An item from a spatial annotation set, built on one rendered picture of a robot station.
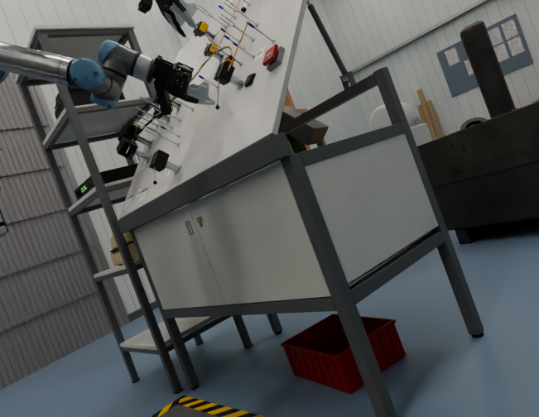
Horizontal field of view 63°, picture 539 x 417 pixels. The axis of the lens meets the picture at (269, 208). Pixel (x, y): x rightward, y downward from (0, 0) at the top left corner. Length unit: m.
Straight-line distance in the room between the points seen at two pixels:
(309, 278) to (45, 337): 3.73
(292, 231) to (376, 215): 0.28
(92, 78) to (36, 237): 3.64
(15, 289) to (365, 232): 3.82
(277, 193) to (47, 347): 3.76
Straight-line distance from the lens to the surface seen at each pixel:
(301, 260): 1.26
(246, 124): 1.32
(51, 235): 4.89
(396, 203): 1.47
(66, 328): 4.82
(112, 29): 2.61
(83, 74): 1.30
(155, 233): 1.95
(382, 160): 1.47
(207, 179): 1.42
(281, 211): 1.26
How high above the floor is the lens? 0.71
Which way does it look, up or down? 1 degrees down
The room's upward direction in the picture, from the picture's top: 21 degrees counter-clockwise
